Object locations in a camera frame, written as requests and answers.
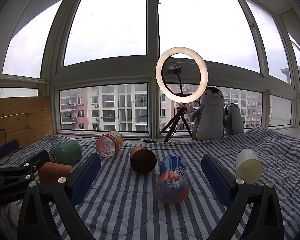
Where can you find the wooden board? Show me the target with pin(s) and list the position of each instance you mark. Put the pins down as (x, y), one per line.
(22, 120)

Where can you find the green sleeved glass cup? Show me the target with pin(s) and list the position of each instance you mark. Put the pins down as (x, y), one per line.
(67, 151)

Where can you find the small grey penguin plush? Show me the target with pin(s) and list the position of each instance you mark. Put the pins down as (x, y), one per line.
(233, 122)

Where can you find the white plastic cup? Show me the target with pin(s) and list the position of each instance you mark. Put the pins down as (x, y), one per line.
(248, 166)

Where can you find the large grey penguin plush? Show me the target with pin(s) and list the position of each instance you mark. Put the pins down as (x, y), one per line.
(210, 115)

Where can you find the blue striped blanket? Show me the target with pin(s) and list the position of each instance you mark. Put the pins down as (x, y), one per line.
(130, 205)

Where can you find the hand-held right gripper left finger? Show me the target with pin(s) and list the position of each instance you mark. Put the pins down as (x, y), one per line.
(86, 177)

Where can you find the black gooseneck phone holder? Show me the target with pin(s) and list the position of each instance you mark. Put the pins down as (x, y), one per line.
(176, 72)

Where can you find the pink clear plastic cup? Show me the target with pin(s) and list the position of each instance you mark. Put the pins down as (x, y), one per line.
(108, 143)

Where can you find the black tripod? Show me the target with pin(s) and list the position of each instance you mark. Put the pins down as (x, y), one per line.
(180, 116)

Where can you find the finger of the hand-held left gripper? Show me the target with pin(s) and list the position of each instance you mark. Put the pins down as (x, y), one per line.
(27, 165)
(8, 147)

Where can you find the brown paper cup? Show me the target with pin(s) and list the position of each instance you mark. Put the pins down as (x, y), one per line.
(142, 160)

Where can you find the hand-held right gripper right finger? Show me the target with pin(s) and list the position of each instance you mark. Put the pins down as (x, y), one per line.
(215, 177)

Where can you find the orange soda bottle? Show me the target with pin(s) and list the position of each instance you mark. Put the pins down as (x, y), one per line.
(172, 180)

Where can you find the orange-brown paper cup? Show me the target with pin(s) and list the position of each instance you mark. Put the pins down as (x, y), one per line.
(53, 172)

